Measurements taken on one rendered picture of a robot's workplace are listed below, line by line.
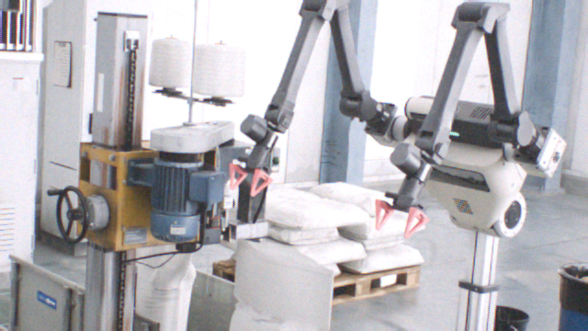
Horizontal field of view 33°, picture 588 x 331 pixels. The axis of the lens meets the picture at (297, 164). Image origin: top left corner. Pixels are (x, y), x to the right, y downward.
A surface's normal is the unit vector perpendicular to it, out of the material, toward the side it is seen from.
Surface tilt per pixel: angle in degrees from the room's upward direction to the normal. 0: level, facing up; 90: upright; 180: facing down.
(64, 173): 90
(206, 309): 90
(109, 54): 90
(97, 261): 90
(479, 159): 40
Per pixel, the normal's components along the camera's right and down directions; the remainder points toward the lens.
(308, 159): 0.68, 0.16
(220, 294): -0.73, 0.05
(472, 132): -0.61, 0.67
